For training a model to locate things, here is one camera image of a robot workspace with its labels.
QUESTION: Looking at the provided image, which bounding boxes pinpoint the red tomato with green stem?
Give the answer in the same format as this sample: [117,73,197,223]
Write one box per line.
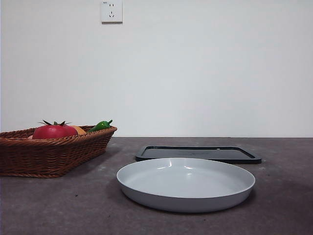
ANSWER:
[32,119,79,140]

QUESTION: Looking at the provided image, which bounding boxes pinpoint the green pepper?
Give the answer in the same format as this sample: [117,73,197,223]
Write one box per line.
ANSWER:
[87,119,113,133]

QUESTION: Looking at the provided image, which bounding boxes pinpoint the black rectangular tray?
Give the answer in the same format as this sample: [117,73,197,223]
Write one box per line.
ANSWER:
[135,145,262,165]

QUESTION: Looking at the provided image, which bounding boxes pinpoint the orange round fruit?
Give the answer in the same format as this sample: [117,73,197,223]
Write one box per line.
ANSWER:
[70,125,87,135]

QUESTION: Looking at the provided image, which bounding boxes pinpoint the pale grey round plate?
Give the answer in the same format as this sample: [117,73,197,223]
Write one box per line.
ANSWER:
[116,157,256,213]

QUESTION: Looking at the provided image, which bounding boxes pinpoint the brown wicker basket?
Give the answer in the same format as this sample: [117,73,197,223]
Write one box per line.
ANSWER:
[0,125,118,179]

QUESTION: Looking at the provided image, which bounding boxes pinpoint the white wall socket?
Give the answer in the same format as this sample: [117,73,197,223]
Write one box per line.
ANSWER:
[101,0,123,24]

